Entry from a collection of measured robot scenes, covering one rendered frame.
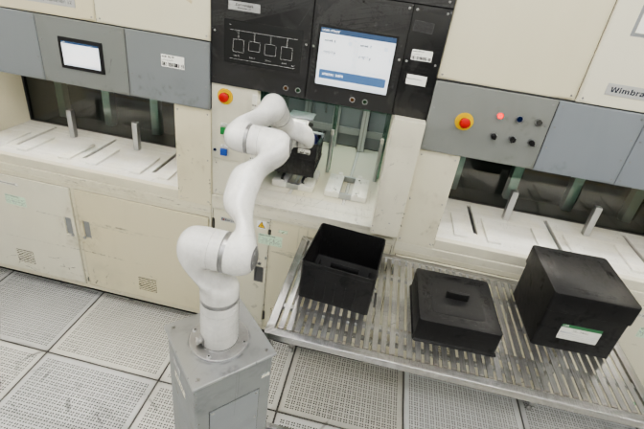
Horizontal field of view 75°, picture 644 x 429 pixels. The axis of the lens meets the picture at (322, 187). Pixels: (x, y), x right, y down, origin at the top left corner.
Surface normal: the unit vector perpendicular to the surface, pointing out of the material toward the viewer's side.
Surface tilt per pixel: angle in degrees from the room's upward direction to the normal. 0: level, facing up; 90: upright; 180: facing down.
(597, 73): 90
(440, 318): 0
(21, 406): 0
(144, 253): 90
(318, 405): 0
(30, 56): 90
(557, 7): 90
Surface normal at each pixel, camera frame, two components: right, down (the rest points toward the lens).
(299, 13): -0.18, 0.45
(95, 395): 0.12, -0.87
